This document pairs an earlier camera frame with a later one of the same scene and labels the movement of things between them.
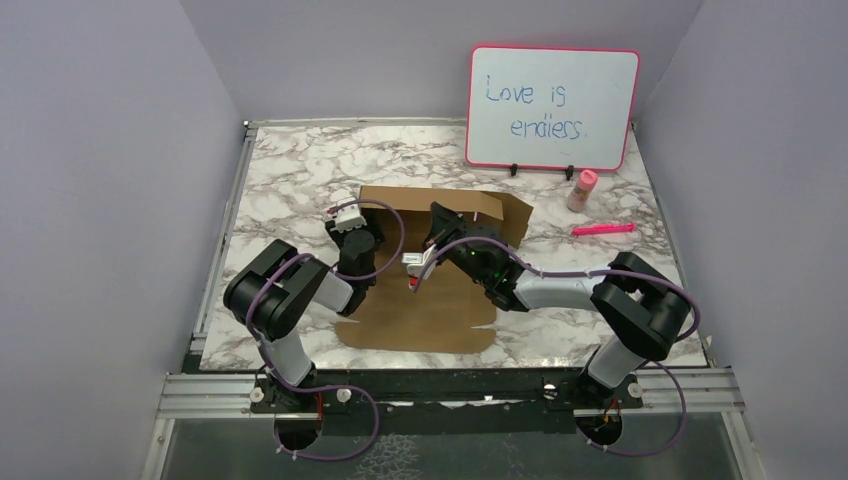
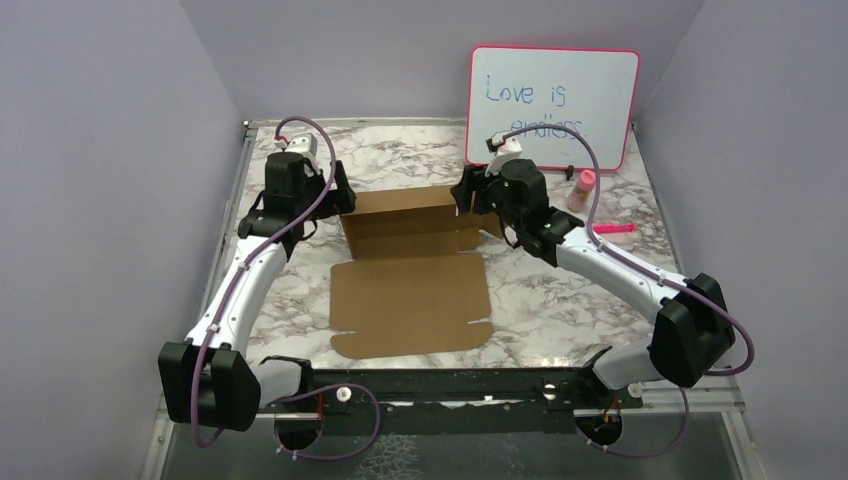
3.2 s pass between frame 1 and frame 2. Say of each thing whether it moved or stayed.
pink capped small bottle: stayed
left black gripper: moved
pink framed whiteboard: stayed
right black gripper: moved
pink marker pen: stayed
